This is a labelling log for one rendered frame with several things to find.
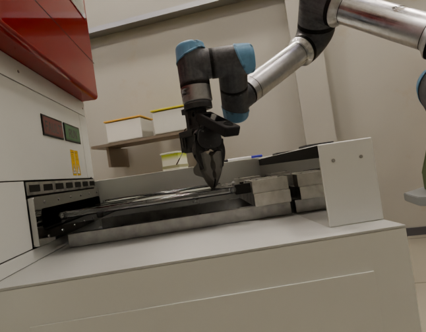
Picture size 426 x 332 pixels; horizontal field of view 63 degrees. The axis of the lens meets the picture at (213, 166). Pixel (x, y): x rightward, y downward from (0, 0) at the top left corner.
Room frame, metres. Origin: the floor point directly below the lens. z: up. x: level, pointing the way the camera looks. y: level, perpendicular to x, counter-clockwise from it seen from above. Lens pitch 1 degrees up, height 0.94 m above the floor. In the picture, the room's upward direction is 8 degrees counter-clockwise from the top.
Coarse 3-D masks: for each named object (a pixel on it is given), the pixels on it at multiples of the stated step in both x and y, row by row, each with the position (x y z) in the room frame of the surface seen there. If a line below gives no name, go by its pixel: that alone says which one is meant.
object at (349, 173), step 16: (320, 144) 0.58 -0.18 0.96; (336, 144) 0.58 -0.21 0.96; (352, 144) 0.58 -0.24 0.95; (368, 144) 0.59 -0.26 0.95; (320, 160) 0.58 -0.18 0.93; (336, 160) 0.58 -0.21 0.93; (352, 160) 0.58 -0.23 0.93; (368, 160) 0.59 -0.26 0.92; (336, 176) 0.58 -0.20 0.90; (352, 176) 0.58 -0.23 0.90; (368, 176) 0.59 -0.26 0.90; (336, 192) 0.58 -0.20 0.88; (352, 192) 0.58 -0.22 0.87; (368, 192) 0.58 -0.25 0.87; (336, 208) 0.58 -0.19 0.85; (352, 208) 0.58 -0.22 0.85; (368, 208) 0.58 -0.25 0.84; (336, 224) 0.58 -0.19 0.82
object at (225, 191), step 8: (200, 192) 0.73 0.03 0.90; (208, 192) 0.72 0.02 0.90; (216, 192) 0.72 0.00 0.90; (224, 192) 0.73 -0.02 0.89; (232, 192) 0.73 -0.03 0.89; (144, 200) 0.72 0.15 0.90; (152, 200) 0.72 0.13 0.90; (160, 200) 0.72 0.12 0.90; (168, 200) 0.72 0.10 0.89; (176, 200) 0.72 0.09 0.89; (184, 200) 0.73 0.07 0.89; (88, 208) 0.72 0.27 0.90; (96, 208) 0.71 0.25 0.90; (104, 208) 0.71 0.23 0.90; (112, 208) 0.71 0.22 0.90; (120, 208) 0.72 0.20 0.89; (128, 208) 0.72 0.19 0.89; (64, 216) 0.71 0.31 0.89; (72, 216) 0.71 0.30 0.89
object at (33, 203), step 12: (72, 192) 0.87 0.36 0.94; (84, 192) 0.96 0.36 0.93; (96, 192) 1.07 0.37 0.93; (36, 204) 0.67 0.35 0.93; (48, 204) 0.72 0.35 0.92; (36, 216) 0.66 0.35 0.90; (84, 216) 0.93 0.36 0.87; (96, 216) 1.04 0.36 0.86; (36, 228) 0.66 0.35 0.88; (48, 228) 0.74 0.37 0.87; (60, 228) 0.77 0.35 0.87; (72, 228) 0.83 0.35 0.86; (36, 240) 0.66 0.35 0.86; (48, 240) 0.70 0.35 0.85
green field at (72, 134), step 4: (68, 128) 0.93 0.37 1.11; (72, 128) 0.96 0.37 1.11; (76, 128) 1.00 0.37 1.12; (68, 132) 0.92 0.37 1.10; (72, 132) 0.96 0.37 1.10; (76, 132) 0.99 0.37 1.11; (68, 136) 0.92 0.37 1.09; (72, 136) 0.95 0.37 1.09; (76, 136) 0.99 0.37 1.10; (76, 140) 0.98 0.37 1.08
